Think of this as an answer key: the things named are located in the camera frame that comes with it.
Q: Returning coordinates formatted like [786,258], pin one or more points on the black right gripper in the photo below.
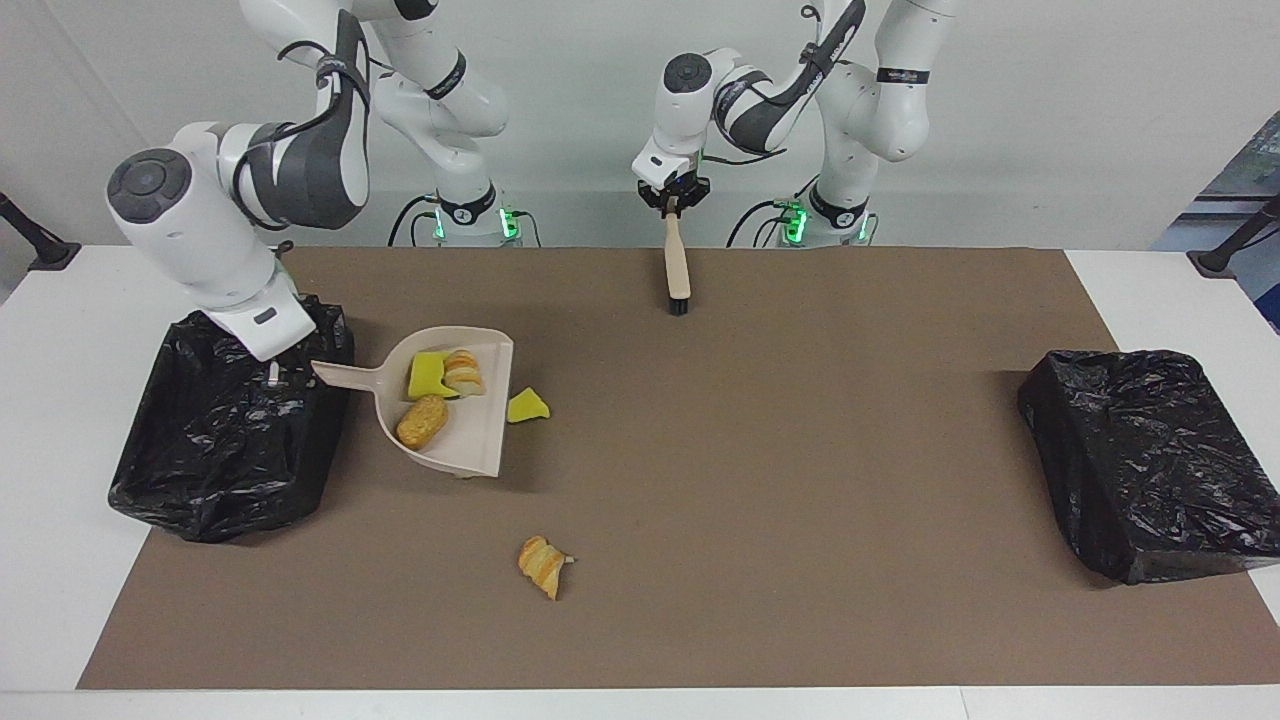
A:
[290,365]

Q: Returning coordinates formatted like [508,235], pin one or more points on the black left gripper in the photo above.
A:
[675,188]

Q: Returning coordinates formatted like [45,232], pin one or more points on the beige hand brush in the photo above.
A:
[677,265]

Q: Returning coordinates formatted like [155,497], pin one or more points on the notched yellow sponge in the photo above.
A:
[428,377]

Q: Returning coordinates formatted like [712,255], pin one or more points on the oval brown bread roll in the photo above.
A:
[422,421]

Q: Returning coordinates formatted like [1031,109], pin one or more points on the small croissant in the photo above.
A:
[464,372]

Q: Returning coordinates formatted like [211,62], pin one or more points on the beige plastic dustpan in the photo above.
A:
[470,430]

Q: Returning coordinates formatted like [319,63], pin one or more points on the yellow sponge wedge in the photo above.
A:
[527,407]

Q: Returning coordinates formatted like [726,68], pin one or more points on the striped torn croissant piece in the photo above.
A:
[541,565]

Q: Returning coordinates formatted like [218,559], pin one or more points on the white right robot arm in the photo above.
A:
[200,230]

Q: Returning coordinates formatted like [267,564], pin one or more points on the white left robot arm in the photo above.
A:
[880,100]

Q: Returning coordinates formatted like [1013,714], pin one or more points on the black bag lined bin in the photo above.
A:
[1150,460]
[220,450]

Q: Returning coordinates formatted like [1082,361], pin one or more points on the brown table mat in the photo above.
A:
[800,450]

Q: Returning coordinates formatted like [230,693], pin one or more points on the black stand leg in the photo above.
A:
[1225,258]
[40,245]

